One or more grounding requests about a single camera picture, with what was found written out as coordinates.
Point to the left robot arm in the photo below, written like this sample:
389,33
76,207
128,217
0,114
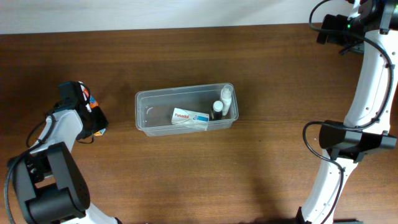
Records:
48,184

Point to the white Panadol box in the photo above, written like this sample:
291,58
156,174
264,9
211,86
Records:
190,119

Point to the clear plastic container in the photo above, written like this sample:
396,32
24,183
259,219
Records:
186,109

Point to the orange tube white cap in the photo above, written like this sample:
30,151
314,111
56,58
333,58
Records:
92,102

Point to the dark bottle white cap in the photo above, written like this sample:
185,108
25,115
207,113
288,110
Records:
216,111

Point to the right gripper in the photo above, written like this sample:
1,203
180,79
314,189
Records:
325,34

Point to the small jar gold lid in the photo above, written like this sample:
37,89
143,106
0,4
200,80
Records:
100,132

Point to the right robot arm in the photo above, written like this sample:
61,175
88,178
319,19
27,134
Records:
371,30

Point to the white spray bottle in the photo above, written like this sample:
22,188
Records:
226,98

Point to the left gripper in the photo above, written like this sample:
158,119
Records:
100,121

